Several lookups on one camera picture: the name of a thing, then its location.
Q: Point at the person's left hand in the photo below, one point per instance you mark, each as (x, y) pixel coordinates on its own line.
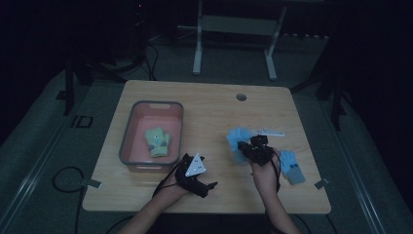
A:
(173, 190)

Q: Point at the blue glove with dark dots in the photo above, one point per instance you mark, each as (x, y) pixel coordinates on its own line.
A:
(290, 167)

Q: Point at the plain blue glove grey cuff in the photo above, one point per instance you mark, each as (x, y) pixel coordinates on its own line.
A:
(236, 138)

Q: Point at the person's right hand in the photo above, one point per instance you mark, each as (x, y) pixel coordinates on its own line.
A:
(266, 177)

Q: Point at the white metal stand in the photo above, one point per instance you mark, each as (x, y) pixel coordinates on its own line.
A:
(237, 26)

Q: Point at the round grey table grommet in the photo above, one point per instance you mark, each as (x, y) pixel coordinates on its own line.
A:
(241, 97)

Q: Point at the black stand with splayed legs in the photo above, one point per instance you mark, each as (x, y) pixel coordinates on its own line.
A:
(331, 84)
(81, 74)

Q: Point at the green mitten with face print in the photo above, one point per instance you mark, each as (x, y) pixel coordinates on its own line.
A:
(159, 143)

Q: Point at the pink basin with grey rim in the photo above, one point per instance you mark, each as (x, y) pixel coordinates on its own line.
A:
(139, 143)

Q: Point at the person's dark clothing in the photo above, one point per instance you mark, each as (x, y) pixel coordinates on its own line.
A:
(214, 224)

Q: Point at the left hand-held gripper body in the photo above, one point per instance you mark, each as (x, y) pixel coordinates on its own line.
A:
(191, 175)

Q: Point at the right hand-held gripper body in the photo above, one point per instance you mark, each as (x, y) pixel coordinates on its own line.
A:
(259, 151)

